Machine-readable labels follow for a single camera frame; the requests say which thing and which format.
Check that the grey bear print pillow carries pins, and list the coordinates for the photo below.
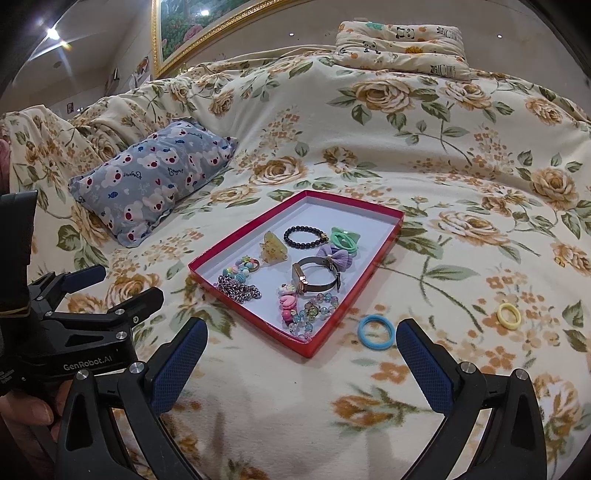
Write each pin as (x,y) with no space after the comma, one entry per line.
(152,175)

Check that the yellow hair claw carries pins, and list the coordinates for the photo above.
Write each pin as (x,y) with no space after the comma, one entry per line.
(273,247)

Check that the rose gold wrist watch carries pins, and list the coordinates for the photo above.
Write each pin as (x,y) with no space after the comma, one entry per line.
(298,277)

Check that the ceiling light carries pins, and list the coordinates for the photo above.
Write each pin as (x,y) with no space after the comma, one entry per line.
(52,33)

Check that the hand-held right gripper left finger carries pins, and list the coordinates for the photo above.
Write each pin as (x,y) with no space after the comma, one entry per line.
(180,364)

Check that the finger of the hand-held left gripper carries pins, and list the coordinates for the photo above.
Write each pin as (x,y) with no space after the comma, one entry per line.
(138,304)
(83,278)

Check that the gold framed painting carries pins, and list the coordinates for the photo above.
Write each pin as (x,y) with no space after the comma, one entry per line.
(184,18)

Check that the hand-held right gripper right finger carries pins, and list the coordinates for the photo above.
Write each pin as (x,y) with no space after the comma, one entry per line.
(425,369)

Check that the person's left hand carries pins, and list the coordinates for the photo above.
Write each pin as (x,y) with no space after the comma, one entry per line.
(25,410)

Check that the red box with white inside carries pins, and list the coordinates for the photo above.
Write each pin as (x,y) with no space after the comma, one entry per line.
(258,277)

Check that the floral blanket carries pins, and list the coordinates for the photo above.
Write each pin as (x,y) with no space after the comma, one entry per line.
(415,152)

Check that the folded cream panda blanket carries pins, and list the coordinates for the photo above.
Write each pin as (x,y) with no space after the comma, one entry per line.
(401,50)

